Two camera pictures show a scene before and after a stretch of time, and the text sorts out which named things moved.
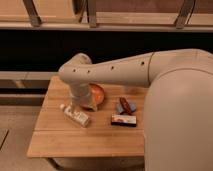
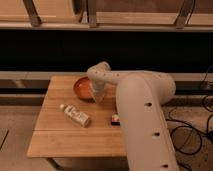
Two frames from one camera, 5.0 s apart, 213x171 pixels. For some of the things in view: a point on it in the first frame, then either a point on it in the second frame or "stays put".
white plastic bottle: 76,116 stays put
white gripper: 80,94 → 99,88
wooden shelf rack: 107,15 stays put
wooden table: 115,129 stays put
